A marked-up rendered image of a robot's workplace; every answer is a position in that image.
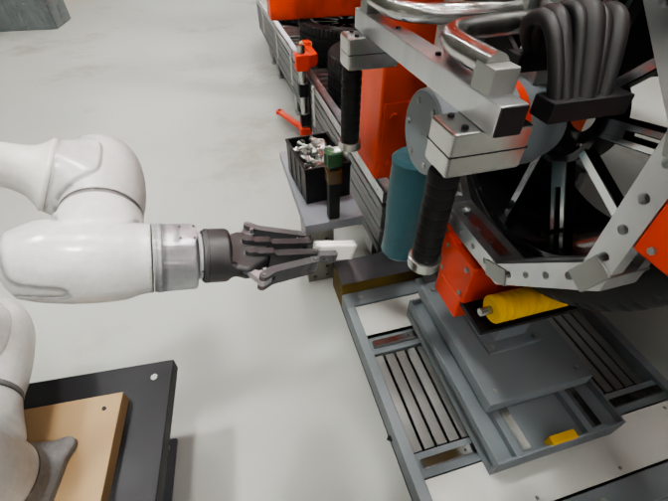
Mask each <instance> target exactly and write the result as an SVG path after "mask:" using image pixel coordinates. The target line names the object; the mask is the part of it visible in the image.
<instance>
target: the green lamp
mask: <svg viewBox="0 0 668 501"><path fill-rule="evenodd" d="M324 162H325V164H326V166H327V168H336V167H342V166H343V152H342V151H341V150H340V149H339V146H333V147H326V148H324Z"/></svg>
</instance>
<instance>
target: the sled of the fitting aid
mask: <svg viewBox="0 0 668 501"><path fill-rule="evenodd" d="M407 316H408V318H409V320H410V322H411V323H412V325H413V327H414V329H415V331H416V333H417V336H418V338H419V340H420V342H421V344H422V346H423V348H424V350H425V351H426V353H427V355H428V357H429V359H430V361H431V363H432V365H433V367H434V369H435V371H436V373H437V375H438V377H439V379H440V381H441V383H442V384H443V386H444V388H445V390H446V392H447V394H448V396H449V398H450V400H451V402H452V404H453V406H454V408H455V410H456V412H457V414H458V415H459V417H460V419H461V421H462V423H463V425H464V427H465V429H466V431H467V433H468V435H469V437H470V439H471V441H472V443H473V445H474V446H475V448H476V450H477V452H478V454H479V456H480V458H481V460H482V462H483V464H484V466H485V468H486V470H487V472H488V474H489V475H491V474H494V473H497V472H500V471H503V470H506V469H509V468H512V467H514V466H517V465H520V464H523V463H526V462H529V461H532V460H535V459H538V458H541V457H544V456H547V455H550V454H553V453H556V452H559V451H562V450H565V449H567V448H570V447H573V446H576V445H579V444H582V443H585V442H588V441H591V440H594V439H597V438H600V437H603V436H606V435H609V434H612V433H613V432H614V431H615V430H617V429H618V428H619V427H621V426H622V425H623V424H624V423H626V421H625V420H624V418H623V417H622V416H621V415H620V414H619V412H618V411H617V410H616V409H615V408H614V406H613V405H612V404H611V403H610V401H609V400H608V399H607V398H606V397H605V395H604V394H603V393H602V392H601V391H600V389H599V388H598V387H597V386H596V385H595V383H594V382H593V381H592V380H591V379H589V380H588V381H587V382H586V383H585V384H581V385H578V386H575V387H571V388H568V389H565V390H561V391H558V392H555V393H552V394H548V395H545V396H542V397H538V398H535V399H532V400H529V401H526V402H523V403H519V404H516V405H513V406H510V407H506V408H503V409H500V410H496V411H493V412H490V413H486V412H485V410H484V408H483V407H482V406H481V404H480V402H479V400H478V399H477V397H476V395H475V393H474V392H473V390H472V388H471V386H470V385H469V383H468V381H467V379H466V378H465V376H464V374H463V372H462V371H461V369H460V367H459V365H458V364H457V362H456V360H455V358H454V357H453V355H452V353H451V351H450V350H449V348H448V346H447V344H446V343H445V341H444V339H443V337H442V336H441V334H440V332H439V330H438V329H437V327H436V325H435V323H434V322H433V320H432V318H431V316H430V315H429V313H428V311H427V309H426V308H425V306H424V304H423V302H422V301H421V299H420V298H416V299H412V300H410V302H409V306H408V311H407Z"/></svg>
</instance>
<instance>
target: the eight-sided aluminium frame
mask: <svg viewBox="0 0 668 501"><path fill-rule="evenodd" d="M643 4H644V9H645V14H646V19H647V24H648V29H649V34H650V39H651V44H652V49H653V54H654V59H655V64H656V68H657V73H658V78H659V82H660V87H661V92H662V97H663V102H664V107H665V112H666V117H667V122H668V0H643ZM445 26H446V25H437V27H436V33H435V39H434V45H435V46H437V47H438V48H440V49H442V50H443V48H442V46H441V44H440V34H441V31H442V29H443V28H444V27H445ZM667 203H668V127H667V131H666V133H665V134H664V136H663V138H662V139H661V141H660V142H659V144H658V145H657V147H656V149H655V150H654V152H653V153H652V155H651V156H650V158H649V159H648V161H647V163H646V164H645V166H644V167H643V169H642V170H641V172H640V174H639V175H638V177H637V178H636V180H635V181H634V183H633V184H632V186H631V188H630V189H629V191H628V192H627V194H626V195H625V197H624V199H623V200H622V202H621V203H620V205H619V206H618V208H617V209H616V211H615V213H614V214H613V216H612V217H611V219H610V220H609V222H608V224H607V225H606V227H605V228H604V230H603V231H602V233H601V234H600V236H599V238H598V239H597V241H596V242H595V244H594V245H593V247H592V249H591V250H590V252H589V253H588V255H568V256H544V257H523V256H522V255H521V254H520V253H519V252H518V251H517V250H516V249H515V248H514V247H513V246H512V244H511V243H510V242H509V241H508V240H507V239H506V238H505V237H504V236H503V235H502V234H501V232H500V231H499V230H498V229H497V228H496V227H495V226H494V225H493V224H492V223H491V222H490V221H489V219H488V218H487V217H486V216H485V215H484V214H483V213H482V212H481V211H480V210H479V209H478V207H477V206H476V205H475V204H474V203H473V201H472V199H471V197H470V193H469V188H468V183H467V178H466V175H465V176H460V180H459V183H458V188H457V191H456V195H455V199H454V203H453V205H452V210H451V214H450V218H449V221H448V222H449V224H450V226H451V227H452V229H453V231H454V232H455V233H456V235H457V236H458V237H459V238H460V240H461V241H462V242H463V244H464V245H465V246H466V247H467V249H468V250H469V251H470V252H471V254H472V255H473V256H474V258H475V259H476V260H477V261H478V263H479V264H480V265H481V266H482V268H483V269H484V270H485V274H486V275H487V276H488V277H490V278H491V279H492V281H493V282H494V283H495V284H500V285H503V286H507V285H515V286H530V287H545V288H558V289H573V290H578V291H579V292H583V291H587V290H588V291H603V290H607V289H611V288H615V287H618V286H622V285H626V284H630V283H634V282H636V281H637V279H638V278H639V277H640V276H641V275H642V273H643V272H644V271H646V270H648V269H650V268H651V267H650V264H651V262H649V261H648V260H647V259H646V258H644V257H643V256H642V255H641V254H639V253H638V252H637V251H636V250H635V249H634V247H635V245H636V244H637V242H638V241H639V240H640V238H641V237H642V236H643V234H644V233H645V232H646V230H647V229H648V228H649V226H650V225H651V224H652V222H653V221H654V220H655V218H656V217H657V216H658V214H659V213H660V211H661V210H662V209H663V207H664V206H665V205H666V204H667Z"/></svg>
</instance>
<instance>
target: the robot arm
mask: <svg viewBox="0 0 668 501"><path fill-rule="evenodd" d="M0 187H3V188H7V189H10V190H13V191H16V192H18V193H20V194H22V195H24V196H25V197H27V198H28V199H29V200H30V201H31V202H32V203H33V204H34V205H35V207H36V208H37V209H38V211H41V212H44V213H47V214H49V215H51V216H52V217H51V218H50V219H42V220H35V221H32V222H29V223H26V224H24V225H21V226H19V227H16V228H14V229H12V230H10V231H7V232H5V233H4V234H3V235H2V236H1V237H0V281H1V283H2V285H3V286H4V288H5V289H6V290H7V291H8V292H9V293H10V294H12V295H13V296H14V297H15V298H17V299H21V300H26V301H32V302H40V303H54V304H90V303H103V302H112V301H119V300H125V299H129V298H132V297H135V296H137V295H141V294H145V293H152V292H154V285H155V292H164V291H174V290H187V289H196V288H197V287H198V286H199V280H200V279H202V281H203V282H205V283H211V282H225V281H229V280H230V279H231V278H232V277H235V276H236V277H241V278H251V279H253V280H254V281H255V282H257V289H259V290H266V289H267V288H269V287H270V286H272V285H273V284H276V283H279V282H283V281H287V280H291V279H293V278H297V277H301V276H305V275H308V274H312V273H315V271H316V268H317V265H318V262H331V261H336V260H338V259H352V258H353V256H354V253H355V250H356V248H357V245H356V243H355V241H329V240H322V241H321V240H319V241H315V240H314V239H315V236H313V235H311V234H310V236H309V238H308V237H307V236H306V233H305V232H304V231H296V230H288V229H281V228H273V227H265V226H259V225H256V224H253V223H250V222H244V227H243V229H242V230H241V232H236V233H233V234H230V233H229V231H228V230H226V229H202V230H201V231H200V232H199V233H198V232H197V228H196V226H195V225H194V224H160V223H156V224H152V228H151V224H144V213H145V210H146V185H145V179H144V174H143V170H142V167H141V164H140V162H139V160H138V158H137V156H136V154H135V153H134V152H133V150H132V149H131V148H130V147H129V146H128V145H127V144H126V143H124V142H123V141H122V140H120V139H118V138H116V137H114V136H111V135H108V134H103V133H92V134H87V135H83V136H80V137H78V138H76V139H58V138H53V139H51V140H49V141H47V142H45V143H42V144H37V145H22V144H15V143H8V142H1V141H0ZM297 238H298V239H297ZM152 240H153V247H152ZM153 264H154V271H153ZM35 348H36V332H35V326H34V323H33V320H32V318H31V316H30V314H29V313H28V311H27V310H26V309H25V307H24V306H23V305H22V304H20V303H19V302H18V301H16V300H14V299H12V298H10V297H7V296H4V295H1V294H0V501H54V500H55V497H56V494H57V492H58V489H59V486H60V484H61V481H62V478H63V476H64V473H65V470H66V467H67V465H68V462H69V460H70V458H71V456H72V455H73V453H74V452H75V450H76V449H77V447H78V441H77V440H76V439H75V438H74V437H72V436H65V437H63V438H60V439H57V440H52V441H42V442H31V443H30V442H28V441H27V436H28V435H27V430H26V423H25V415H24V400H25V395H26V392H27V390H28V387H29V383H30V379H31V375H32V370H33V364H34V358H35Z"/></svg>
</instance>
